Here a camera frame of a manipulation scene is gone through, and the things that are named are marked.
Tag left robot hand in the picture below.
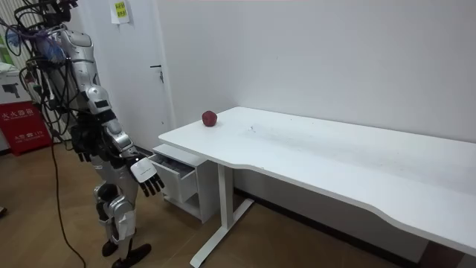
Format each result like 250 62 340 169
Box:
70 124 94 163

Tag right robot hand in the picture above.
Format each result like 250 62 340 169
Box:
129 156 166 198

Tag open white drawer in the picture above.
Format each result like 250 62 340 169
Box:
148 153 199 204

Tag robot legs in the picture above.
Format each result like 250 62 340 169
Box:
91 155 152 268

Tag red fire equipment box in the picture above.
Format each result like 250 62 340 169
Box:
0 100 54 157

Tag white drawer cabinet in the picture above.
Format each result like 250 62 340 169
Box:
149 143 221 224

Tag white door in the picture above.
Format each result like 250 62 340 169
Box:
78 0 176 152

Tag red apple soft toy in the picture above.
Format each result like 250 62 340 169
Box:
202 110 219 128

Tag white cardboard box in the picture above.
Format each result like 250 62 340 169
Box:
0 62 33 106

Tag robot body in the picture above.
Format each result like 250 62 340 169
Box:
14 0 103 165

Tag yellow sticker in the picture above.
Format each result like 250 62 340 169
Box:
114 1 129 19

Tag white desk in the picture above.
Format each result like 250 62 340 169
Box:
158 106 476 268

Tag black floor cable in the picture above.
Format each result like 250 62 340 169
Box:
49 143 87 268

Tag black door handle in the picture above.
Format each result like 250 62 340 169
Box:
149 64 165 84

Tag cable bundle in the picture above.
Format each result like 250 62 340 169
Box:
0 0 44 57

